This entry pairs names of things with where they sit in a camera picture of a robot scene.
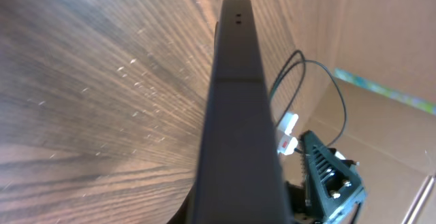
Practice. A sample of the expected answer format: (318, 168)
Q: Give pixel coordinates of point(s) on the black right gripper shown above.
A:
(332, 188)

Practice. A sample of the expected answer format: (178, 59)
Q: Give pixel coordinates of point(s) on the blue Galaxy smartphone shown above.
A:
(238, 177)

